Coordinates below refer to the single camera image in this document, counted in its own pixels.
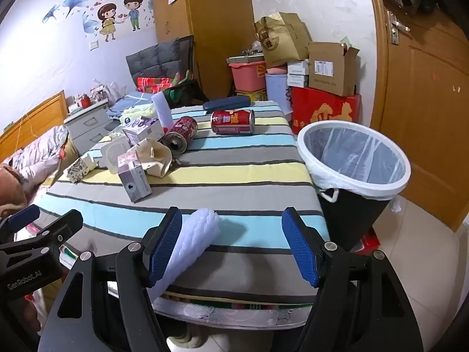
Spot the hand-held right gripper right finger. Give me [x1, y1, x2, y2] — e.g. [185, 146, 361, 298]
[281, 207, 424, 352]

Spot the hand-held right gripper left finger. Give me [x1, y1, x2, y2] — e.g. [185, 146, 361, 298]
[38, 207, 184, 352]

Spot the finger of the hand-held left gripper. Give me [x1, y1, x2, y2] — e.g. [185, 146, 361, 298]
[0, 204, 41, 233]
[20, 209, 84, 253]

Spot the white foam net sleeve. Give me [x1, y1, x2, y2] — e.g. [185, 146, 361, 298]
[148, 207, 221, 301]

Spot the small patterned paper box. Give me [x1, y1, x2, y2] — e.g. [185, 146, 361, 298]
[66, 153, 96, 184]

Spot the white plastic container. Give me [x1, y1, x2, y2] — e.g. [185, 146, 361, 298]
[100, 140, 132, 175]

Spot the dark red drink can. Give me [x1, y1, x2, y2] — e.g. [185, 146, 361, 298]
[162, 116, 199, 155]

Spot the purple milk carton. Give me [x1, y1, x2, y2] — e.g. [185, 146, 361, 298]
[117, 150, 152, 203]
[122, 116, 165, 146]

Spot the light patterned quilt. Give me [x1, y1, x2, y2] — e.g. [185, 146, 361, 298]
[4, 125, 74, 191]

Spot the beige cloth pouch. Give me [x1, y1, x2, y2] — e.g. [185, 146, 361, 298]
[130, 138, 173, 180]

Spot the wooden bed headboard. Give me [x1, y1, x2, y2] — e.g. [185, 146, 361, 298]
[0, 90, 68, 155]

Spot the grey drawer cabinet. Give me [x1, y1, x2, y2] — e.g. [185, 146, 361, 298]
[64, 101, 123, 151]

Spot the yellow-green tissue pack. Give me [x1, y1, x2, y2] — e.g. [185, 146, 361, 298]
[119, 103, 156, 125]

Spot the blue folded blanket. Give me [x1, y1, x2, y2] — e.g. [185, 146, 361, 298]
[107, 93, 154, 120]

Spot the red gift box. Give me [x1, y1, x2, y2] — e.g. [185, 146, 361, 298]
[290, 86, 363, 134]

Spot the white plastic bag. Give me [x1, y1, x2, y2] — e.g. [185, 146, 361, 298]
[93, 79, 129, 103]

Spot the black bag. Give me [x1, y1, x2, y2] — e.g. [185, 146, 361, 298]
[163, 80, 209, 109]

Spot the navy glasses case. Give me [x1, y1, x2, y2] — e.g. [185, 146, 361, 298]
[203, 96, 250, 114]

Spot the yellow patterned box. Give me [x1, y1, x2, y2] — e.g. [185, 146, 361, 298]
[234, 89, 268, 102]

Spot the light blue container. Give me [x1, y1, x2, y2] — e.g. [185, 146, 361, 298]
[264, 73, 292, 103]

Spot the red plaid cloth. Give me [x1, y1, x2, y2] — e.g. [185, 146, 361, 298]
[136, 76, 173, 92]

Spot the small white box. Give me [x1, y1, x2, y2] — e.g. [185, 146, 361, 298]
[286, 74, 310, 89]
[287, 60, 310, 76]

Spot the pink plastic storage box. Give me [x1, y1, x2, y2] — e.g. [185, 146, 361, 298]
[228, 62, 268, 92]

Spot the open cardboard box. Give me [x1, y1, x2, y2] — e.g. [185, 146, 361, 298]
[308, 41, 361, 97]

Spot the grey cushioned chair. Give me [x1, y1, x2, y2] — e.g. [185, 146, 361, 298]
[125, 35, 195, 81]

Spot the wooden door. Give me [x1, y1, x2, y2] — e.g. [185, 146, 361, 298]
[364, 0, 469, 231]

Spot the flat patterned box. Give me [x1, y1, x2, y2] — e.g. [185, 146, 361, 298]
[226, 55, 266, 65]

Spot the brown paper bag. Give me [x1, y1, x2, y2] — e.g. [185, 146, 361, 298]
[254, 12, 313, 70]

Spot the wooden wardrobe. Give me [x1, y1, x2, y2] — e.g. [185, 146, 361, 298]
[149, 0, 257, 99]

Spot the cartoon couple wall sticker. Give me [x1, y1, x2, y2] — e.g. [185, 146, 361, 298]
[42, 0, 158, 43]

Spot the metal door handle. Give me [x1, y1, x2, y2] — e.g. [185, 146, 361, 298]
[386, 10, 411, 46]

